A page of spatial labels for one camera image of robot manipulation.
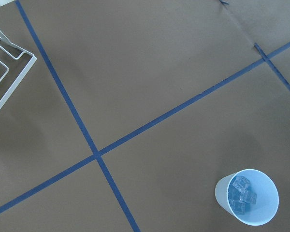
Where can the light blue plastic cup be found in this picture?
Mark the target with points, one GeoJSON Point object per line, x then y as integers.
{"type": "Point", "coordinates": [249, 195]}

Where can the white wire cup rack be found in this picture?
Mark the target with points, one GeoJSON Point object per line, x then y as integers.
{"type": "Point", "coordinates": [15, 63]}

